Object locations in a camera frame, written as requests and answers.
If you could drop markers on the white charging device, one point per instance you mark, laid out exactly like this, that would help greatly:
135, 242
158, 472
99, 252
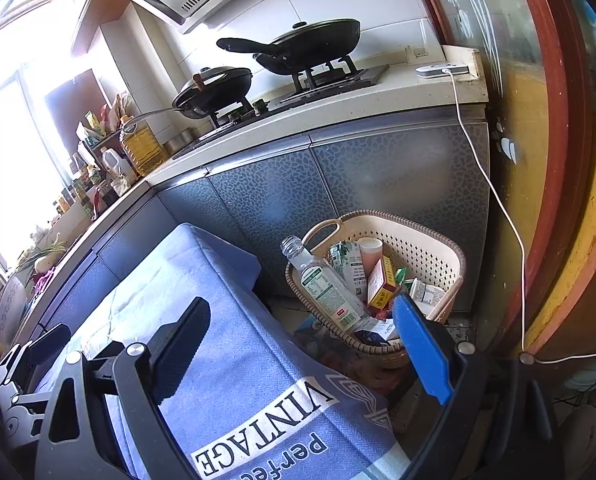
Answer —
442, 70

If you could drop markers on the grey kitchen cabinet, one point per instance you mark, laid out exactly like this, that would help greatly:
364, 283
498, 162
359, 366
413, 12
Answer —
367, 170

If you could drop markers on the yellow cooking oil bottle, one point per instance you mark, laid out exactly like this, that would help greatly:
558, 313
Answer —
143, 150

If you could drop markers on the pile of food packets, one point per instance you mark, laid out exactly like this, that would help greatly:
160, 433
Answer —
105, 120

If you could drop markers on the green white drink carton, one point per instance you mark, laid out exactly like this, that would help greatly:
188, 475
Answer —
348, 265

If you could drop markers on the white plastic jug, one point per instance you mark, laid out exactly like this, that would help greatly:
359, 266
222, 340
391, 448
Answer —
118, 172

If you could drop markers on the blue printed tablecloth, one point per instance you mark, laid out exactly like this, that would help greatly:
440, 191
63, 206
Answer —
238, 360

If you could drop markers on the wooden door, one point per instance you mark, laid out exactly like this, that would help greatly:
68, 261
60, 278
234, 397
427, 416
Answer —
552, 110

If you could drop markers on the purple plastic bag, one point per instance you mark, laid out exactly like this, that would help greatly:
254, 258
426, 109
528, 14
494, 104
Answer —
42, 282

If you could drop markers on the small steel pot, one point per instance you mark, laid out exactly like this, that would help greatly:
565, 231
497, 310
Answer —
180, 140

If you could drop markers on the pink paper cup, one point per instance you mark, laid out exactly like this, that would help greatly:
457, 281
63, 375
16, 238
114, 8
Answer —
370, 255

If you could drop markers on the kitchen window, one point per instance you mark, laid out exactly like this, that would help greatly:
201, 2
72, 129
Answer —
8, 160

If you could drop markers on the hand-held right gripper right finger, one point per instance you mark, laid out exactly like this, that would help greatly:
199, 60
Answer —
422, 347

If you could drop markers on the cluster of condiment bottles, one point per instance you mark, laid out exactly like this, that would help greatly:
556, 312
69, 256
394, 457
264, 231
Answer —
85, 187

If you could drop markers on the clear plastic bottle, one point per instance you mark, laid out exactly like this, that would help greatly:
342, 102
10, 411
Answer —
323, 285

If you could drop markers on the yellow box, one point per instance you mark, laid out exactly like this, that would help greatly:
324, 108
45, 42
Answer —
383, 285

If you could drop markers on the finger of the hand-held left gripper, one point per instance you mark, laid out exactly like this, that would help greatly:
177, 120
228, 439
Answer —
48, 342
15, 422

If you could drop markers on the black frying pan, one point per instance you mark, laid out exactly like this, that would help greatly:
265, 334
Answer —
313, 42

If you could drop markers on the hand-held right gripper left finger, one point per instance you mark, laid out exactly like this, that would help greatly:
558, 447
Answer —
183, 345

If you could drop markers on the white green milk carton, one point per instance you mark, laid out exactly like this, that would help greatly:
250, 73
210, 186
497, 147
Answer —
427, 292

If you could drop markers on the gas stove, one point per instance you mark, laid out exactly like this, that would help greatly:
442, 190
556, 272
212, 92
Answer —
338, 80

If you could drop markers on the beige plastic basket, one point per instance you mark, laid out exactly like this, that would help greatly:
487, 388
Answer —
417, 250

